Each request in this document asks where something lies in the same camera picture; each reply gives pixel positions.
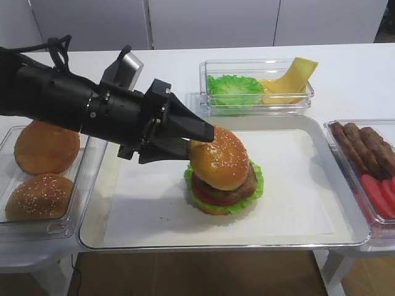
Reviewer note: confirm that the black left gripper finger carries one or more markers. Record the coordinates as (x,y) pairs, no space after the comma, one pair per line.
(177,121)
(164,149)

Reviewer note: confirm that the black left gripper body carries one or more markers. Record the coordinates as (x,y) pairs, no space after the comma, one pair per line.
(127,118)

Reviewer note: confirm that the sesame bun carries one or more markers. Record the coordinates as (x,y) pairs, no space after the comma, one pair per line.
(42,197)
(223,163)

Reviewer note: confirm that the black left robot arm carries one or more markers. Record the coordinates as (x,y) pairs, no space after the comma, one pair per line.
(51,94)

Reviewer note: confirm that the clear lettuce cheese container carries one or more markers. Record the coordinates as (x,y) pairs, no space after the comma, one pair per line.
(260,69)

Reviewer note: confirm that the flat yellow cheese slice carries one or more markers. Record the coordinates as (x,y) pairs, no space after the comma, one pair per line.
(279,100)

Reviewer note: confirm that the upright yellow cheese slice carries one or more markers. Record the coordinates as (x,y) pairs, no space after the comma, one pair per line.
(295,79)

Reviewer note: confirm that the green lettuce leaf on burger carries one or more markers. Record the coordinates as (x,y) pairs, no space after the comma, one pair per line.
(239,205)

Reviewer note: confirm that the green lettuce in container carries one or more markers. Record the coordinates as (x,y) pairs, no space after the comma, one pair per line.
(234,90)

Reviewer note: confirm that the tomato slice on burger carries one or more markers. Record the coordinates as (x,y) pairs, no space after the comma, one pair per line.
(207,198)

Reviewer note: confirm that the white paper tray liner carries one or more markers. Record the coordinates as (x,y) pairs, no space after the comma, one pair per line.
(150,203)

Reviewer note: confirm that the bottom burger bun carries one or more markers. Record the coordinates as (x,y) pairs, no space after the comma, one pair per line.
(218,210)

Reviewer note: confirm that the plain bun bottom half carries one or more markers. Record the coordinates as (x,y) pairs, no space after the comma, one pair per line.
(43,148)

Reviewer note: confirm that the brown patty on burger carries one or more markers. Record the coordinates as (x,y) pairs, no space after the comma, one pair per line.
(242,192)

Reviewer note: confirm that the clear bun container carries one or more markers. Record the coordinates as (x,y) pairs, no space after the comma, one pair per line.
(83,173)

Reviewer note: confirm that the white metal serving tray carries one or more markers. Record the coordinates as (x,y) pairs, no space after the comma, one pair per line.
(349,223)

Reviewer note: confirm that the left brown patty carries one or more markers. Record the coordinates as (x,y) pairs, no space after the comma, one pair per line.
(347,148)

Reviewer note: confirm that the middle brown patty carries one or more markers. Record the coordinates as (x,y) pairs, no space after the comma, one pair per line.
(365,155)

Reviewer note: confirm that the clear patty tomato container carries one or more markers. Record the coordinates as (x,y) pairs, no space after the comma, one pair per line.
(381,227)

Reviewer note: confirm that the left tomato slice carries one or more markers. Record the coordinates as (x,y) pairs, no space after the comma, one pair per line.
(372,188)

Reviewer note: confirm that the right brown patty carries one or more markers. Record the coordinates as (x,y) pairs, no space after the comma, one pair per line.
(381,150)

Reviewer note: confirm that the middle tomato slice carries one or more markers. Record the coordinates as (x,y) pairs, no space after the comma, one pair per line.
(388,194)

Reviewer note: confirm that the right tomato slice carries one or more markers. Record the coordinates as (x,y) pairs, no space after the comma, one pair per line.
(392,184)

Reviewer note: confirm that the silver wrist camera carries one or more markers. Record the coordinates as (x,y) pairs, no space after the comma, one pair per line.
(124,71)

